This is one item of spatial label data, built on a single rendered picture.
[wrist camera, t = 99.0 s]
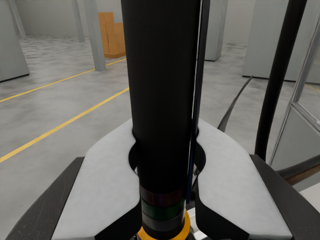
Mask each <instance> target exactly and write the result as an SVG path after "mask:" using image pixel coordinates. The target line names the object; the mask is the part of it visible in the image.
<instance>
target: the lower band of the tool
mask: <svg viewBox="0 0 320 240"><path fill-rule="evenodd" d="M189 231H190V217H189V214H188V212H187V210H186V209H185V224H184V227H183V229H182V231H181V232H180V234H179V235H177V236H176V237H174V238H172V239H170V240H185V239H186V237H187V235H188V233H189ZM138 235H139V237H140V238H141V240H157V239H154V238H152V237H150V236H149V235H148V234H147V233H146V232H145V231H144V229H143V227H141V229H140V231H139V232H138Z"/></svg>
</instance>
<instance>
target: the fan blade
mask: <svg viewBox="0 0 320 240"><path fill-rule="evenodd" d="M252 78H253V75H252V76H251V77H250V78H249V79H248V80H247V82H246V83H245V84H244V86H243V87H242V89H241V90H240V92H239V93H238V95H237V96H236V97H235V99H234V100H233V102H232V104H231V105H230V107H229V108H228V110H227V112H226V113H225V115H224V117H223V118H222V120H221V122H220V123H219V125H218V127H217V129H219V130H220V131H222V132H225V129H226V126H227V123H228V120H229V117H230V114H231V112H232V109H233V107H234V105H235V103H236V101H237V99H238V97H239V96H240V94H241V93H242V91H243V90H244V88H245V87H246V86H247V84H248V83H249V81H250V80H251V79H252ZM199 173H200V171H199V170H198V168H197V167H196V169H195V171H194V173H193V174H194V176H196V175H198V174H199Z"/></svg>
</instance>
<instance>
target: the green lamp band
mask: <svg viewBox="0 0 320 240"><path fill-rule="evenodd" d="M185 204H186V194H185V196H184V198H183V199H182V200H181V201H180V202H179V203H178V204H176V205H174V206H171V207H167V208H158V207H154V206H151V205H149V204H148V203H146V202H145V201H144V200H143V199H142V197H141V208H142V209H143V211H144V212H145V213H146V214H147V215H149V216H150V217H152V218H155V219H159V220H167V219H171V218H174V217H175V216H177V215H179V214H180V213H181V212H182V210H183V209H184V207H185Z"/></svg>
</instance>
